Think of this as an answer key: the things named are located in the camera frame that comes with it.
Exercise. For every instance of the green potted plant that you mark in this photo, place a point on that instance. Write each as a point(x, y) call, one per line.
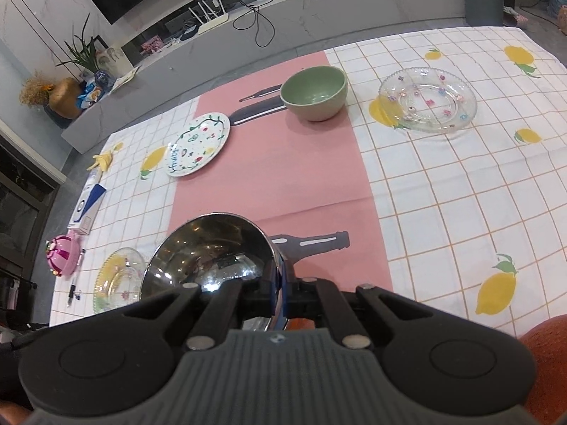
point(86, 53)

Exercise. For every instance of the grey marble console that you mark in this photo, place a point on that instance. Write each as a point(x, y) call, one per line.
point(310, 22)

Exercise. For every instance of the pink round toy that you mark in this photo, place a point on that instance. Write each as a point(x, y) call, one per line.
point(64, 254)

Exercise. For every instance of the dark glass cabinet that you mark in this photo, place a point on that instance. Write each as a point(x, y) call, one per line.
point(20, 212)

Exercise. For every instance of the yellow vase with dried flowers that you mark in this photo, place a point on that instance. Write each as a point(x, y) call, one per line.
point(62, 97)

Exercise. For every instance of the pink picture frame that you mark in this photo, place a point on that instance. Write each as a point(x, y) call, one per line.
point(151, 44)

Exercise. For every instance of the blue and white box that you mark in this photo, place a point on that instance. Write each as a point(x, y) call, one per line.
point(88, 206)

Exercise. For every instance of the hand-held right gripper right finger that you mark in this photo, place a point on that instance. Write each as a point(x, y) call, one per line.
point(284, 294)

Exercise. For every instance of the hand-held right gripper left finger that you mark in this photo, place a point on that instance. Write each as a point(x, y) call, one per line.
point(254, 297)

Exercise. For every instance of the green ceramic bowl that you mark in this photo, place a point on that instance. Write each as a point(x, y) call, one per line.
point(314, 90)

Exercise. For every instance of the white router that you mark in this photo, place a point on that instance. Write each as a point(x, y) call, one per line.
point(210, 20)

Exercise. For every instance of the lemon print checked tablecloth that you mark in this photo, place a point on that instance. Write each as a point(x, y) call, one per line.
point(443, 195)

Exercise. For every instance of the banana peel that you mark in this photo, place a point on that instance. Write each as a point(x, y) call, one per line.
point(102, 159)

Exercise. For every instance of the white painted ceramic plate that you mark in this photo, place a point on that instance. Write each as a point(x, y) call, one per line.
point(199, 144)

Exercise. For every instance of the black pen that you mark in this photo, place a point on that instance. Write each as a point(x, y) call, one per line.
point(73, 285)

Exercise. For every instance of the blue snack packets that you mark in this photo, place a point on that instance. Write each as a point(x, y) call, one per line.
point(91, 93)

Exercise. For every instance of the large clear flowered glass plate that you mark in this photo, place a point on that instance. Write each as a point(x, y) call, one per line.
point(427, 99)

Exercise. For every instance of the orange cloth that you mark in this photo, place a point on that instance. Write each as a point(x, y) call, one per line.
point(547, 363)

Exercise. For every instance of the small clear yellow glass plate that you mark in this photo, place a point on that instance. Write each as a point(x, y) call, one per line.
point(117, 279)

